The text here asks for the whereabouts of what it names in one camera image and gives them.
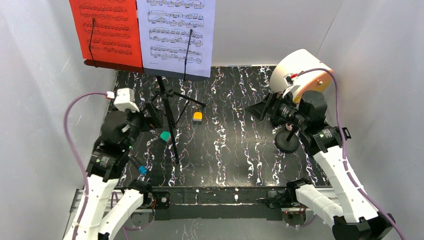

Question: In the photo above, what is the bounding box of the tall black mic stand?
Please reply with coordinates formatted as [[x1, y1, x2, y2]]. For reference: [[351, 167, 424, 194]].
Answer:
[[274, 128, 300, 154]]

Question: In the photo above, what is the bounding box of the black music stand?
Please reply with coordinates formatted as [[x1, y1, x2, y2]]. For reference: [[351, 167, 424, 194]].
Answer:
[[82, 29, 211, 165]]

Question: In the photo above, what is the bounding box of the red sheet music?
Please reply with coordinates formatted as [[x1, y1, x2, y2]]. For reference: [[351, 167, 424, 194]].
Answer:
[[69, 0, 142, 68]]

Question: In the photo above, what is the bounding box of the white sheet music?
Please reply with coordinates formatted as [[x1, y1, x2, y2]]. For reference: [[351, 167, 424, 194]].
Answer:
[[136, 0, 216, 79]]

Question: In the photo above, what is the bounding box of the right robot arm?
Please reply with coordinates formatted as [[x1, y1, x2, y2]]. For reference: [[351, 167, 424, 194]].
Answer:
[[246, 90, 395, 240]]

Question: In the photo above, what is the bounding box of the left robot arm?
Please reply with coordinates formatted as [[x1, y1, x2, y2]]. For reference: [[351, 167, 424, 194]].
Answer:
[[64, 102, 157, 240]]

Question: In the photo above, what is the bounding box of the green small block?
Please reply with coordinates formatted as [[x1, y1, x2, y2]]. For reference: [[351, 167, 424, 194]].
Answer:
[[160, 131, 172, 143]]

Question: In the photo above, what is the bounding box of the blue small block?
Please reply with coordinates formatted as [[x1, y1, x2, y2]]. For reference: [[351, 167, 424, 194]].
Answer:
[[129, 156, 148, 176]]

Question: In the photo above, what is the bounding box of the white round drum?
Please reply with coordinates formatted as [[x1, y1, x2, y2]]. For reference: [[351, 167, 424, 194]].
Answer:
[[269, 49, 334, 104]]

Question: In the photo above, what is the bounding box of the orange small block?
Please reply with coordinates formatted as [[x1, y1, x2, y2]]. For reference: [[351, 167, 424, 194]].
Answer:
[[192, 111, 203, 124]]

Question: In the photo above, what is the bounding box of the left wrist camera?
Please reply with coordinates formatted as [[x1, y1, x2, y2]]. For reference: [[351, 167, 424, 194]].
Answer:
[[106, 87, 140, 113]]

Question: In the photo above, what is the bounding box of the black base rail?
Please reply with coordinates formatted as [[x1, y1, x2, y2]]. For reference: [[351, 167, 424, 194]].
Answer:
[[120, 187, 316, 221]]

